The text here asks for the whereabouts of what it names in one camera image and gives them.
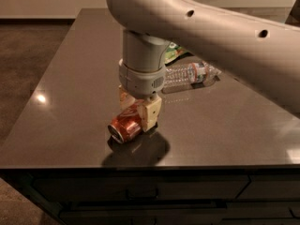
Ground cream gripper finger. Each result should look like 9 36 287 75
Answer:
137 94 162 132
118 85 136 111

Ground red coke can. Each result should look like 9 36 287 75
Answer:
108 104 142 143

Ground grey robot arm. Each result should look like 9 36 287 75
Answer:
107 0 300 116

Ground clear plastic water bottle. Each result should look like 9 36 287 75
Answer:
164 61 221 88

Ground green chip bag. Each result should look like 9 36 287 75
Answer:
165 42 188 64

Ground dark cabinet drawers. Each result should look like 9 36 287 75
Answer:
1 169 300 225

